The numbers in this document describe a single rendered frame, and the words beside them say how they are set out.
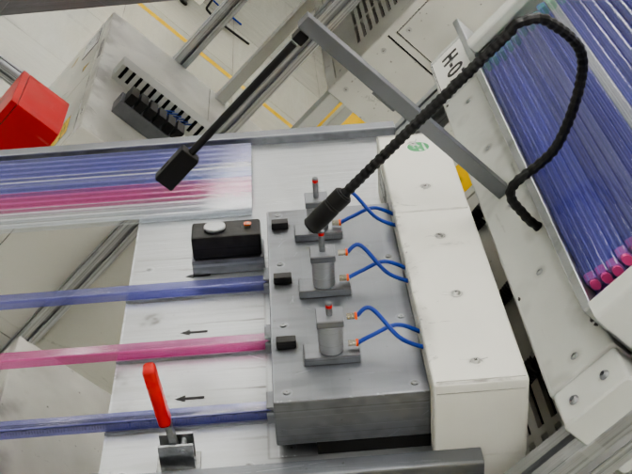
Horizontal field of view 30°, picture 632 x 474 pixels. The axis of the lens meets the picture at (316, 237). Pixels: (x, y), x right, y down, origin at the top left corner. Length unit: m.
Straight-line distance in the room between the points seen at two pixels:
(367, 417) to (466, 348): 0.10
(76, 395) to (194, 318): 0.57
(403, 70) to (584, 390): 1.50
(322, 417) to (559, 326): 0.22
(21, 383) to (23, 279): 0.94
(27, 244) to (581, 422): 1.80
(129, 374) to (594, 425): 0.46
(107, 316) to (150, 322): 1.43
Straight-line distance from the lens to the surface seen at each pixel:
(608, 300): 0.93
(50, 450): 1.67
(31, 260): 2.61
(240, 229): 1.29
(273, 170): 1.52
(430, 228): 1.21
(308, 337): 1.08
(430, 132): 1.19
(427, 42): 2.38
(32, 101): 1.99
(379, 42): 2.37
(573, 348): 1.00
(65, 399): 1.76
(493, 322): 1.06
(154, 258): 1.35
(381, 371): 1.04
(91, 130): 2.46
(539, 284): 1.09
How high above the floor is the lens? 1.59
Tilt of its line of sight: 20 degrees down
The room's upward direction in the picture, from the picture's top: 46 degrees clockwise
